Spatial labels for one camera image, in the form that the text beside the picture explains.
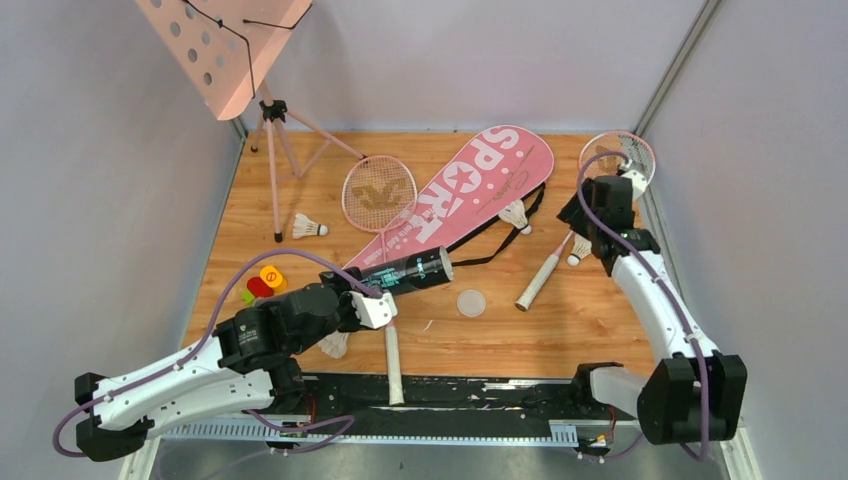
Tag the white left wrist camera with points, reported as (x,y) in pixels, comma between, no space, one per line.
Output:
(374,313)

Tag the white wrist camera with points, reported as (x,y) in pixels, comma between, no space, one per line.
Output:
(639,183)
(374,313)

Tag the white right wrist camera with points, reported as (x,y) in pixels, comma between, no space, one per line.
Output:
(639,183)

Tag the colourful toy blocks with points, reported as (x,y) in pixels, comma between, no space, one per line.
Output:
(267,283)

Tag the black shuttlecock tube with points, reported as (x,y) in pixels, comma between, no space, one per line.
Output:
(419,271)

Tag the pink badminton racket left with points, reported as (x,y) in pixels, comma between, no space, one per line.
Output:
(378,195)

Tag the pink badminton racket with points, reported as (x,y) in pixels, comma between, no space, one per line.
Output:
(619,151)
(378,195)

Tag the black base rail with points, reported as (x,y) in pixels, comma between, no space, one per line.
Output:
(453,407)

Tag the pink badminton racket right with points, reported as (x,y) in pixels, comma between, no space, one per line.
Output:
(619,151)

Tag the pink music stand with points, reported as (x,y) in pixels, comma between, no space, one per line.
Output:
(227,49)

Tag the translucent tube lid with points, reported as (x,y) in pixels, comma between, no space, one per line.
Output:
(471,303)

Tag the white shuttlecock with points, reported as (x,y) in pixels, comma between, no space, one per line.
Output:
(303,227)
(515,214)
(334,345)
(581,248)

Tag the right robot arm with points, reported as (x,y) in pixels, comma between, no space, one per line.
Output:
(695,392)

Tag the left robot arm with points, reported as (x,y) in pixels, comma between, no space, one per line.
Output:
(248,362)

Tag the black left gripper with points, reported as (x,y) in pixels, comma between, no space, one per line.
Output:
(342,282)

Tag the pink racket cover bag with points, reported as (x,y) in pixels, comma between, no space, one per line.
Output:
(497,167)

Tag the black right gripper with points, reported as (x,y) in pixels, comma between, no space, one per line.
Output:
(570,215)

